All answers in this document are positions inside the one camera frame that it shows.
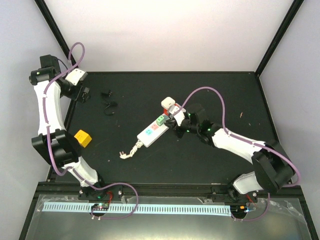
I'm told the black front frame rail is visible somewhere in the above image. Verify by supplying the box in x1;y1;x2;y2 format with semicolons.
36;181;305;201

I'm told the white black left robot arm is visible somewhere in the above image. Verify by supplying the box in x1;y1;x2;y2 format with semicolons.
29;54;108;200

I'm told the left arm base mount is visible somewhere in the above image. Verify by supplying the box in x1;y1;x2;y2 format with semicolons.
78;185;123;202

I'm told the red cube socket adapter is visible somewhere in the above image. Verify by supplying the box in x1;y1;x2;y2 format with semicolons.
163;105;180;118

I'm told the white power strip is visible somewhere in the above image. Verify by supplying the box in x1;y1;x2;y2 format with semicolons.
137;120;169;148

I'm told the green plug adapter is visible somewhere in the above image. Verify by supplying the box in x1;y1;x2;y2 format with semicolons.
156;115;167;126

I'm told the white slotted cable duct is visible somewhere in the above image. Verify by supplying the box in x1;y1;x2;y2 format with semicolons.
41;202;232;217

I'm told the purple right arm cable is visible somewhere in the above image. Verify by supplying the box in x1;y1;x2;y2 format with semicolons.
174;86;302;222

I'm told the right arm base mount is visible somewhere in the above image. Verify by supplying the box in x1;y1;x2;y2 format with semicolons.
207;184;258;205

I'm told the yellow cube socket adapter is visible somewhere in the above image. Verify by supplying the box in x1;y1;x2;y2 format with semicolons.
74;129;92;148

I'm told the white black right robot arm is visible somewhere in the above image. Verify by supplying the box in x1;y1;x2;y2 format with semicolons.
164;104;295;203

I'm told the white charger block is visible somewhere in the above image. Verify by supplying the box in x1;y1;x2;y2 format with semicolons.
161;96;176;110

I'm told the white power strip cord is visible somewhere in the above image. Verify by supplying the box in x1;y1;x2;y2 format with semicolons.
118;139;144;160

